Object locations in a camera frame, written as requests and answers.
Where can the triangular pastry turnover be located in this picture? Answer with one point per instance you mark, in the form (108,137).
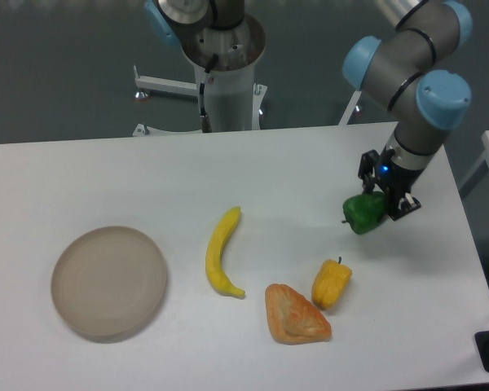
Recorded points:
(292,319)

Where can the yellow bell pepper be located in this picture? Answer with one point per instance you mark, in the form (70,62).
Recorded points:
(330,282)

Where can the beige round plate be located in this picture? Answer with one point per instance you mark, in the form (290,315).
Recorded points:
(109,283)

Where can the green bell pepper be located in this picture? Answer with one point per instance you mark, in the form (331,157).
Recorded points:
(364,212)

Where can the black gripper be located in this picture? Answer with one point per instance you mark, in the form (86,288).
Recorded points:
(393,179)

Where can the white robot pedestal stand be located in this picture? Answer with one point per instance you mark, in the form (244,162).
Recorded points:
(227,95)

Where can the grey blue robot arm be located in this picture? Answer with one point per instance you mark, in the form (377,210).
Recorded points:
(400,75)

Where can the yellow banana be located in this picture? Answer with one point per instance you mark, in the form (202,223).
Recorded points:
(214,270)

